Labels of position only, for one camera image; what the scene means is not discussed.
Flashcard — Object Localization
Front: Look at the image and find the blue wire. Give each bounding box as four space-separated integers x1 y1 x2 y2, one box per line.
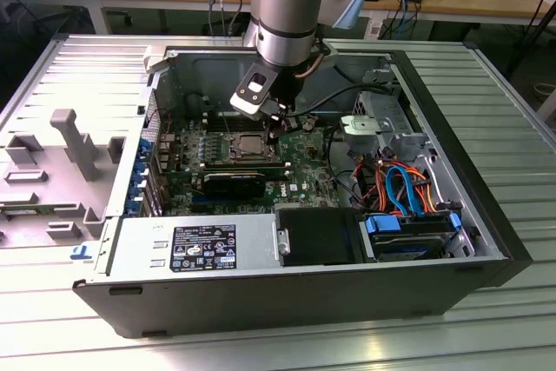
385 164 427 220

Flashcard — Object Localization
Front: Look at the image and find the silver drive cage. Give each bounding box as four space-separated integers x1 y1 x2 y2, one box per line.
352 67 435 163

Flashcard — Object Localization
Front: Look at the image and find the orange wire bundle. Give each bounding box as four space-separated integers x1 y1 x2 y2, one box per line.
354 160 440 216

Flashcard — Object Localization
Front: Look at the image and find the green motherboard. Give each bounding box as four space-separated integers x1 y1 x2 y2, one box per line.
158 109 361 218

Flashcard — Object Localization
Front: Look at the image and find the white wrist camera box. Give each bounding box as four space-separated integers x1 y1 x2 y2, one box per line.
228 62 280 123

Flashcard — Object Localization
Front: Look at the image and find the CPU socket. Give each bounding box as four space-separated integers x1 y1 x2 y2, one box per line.
229 129 281 160

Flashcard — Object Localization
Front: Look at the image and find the black graphics card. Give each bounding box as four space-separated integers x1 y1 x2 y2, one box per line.
202 169 267 201

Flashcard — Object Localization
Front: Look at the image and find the metal socket cover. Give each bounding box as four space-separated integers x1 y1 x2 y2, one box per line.
233 130 279 159

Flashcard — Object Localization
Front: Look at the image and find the black open PC case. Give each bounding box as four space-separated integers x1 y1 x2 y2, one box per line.
71 34 534 340

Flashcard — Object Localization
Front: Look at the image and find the silver power supply unit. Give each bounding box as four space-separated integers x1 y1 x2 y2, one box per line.
93 213 280 277

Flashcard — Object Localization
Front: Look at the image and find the hard disk in blue carrier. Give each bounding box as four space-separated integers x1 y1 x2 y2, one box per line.
358 212 465 264

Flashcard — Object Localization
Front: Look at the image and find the metal locking lever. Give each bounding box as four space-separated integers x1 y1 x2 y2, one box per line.
218 103 234 137

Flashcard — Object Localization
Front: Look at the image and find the silver CPU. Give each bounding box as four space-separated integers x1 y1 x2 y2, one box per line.
240 133 268 154

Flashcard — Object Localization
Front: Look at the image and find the pale plastic case latch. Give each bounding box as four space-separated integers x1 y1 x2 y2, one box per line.
142 43 171 75

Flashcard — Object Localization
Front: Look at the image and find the silver metal bracket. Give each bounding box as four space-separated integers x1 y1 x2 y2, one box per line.
338 114 392 157

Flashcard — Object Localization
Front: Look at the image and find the grey parts rack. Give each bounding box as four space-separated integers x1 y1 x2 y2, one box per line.
0 108 129 251

